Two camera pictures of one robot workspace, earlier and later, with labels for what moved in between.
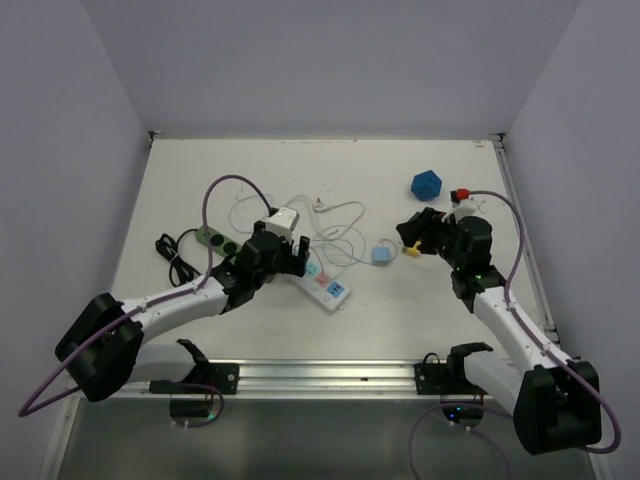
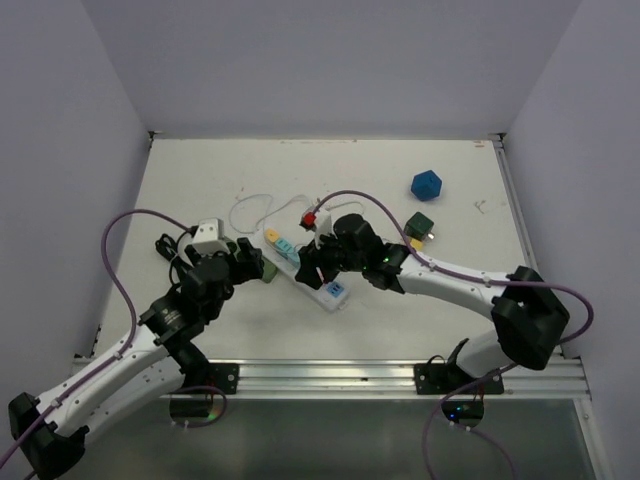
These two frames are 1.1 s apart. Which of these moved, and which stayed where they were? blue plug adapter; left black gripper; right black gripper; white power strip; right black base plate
Moved: right black gripper; left black gripper
Stayed: right black base plate; white power strip; blue plug adapter
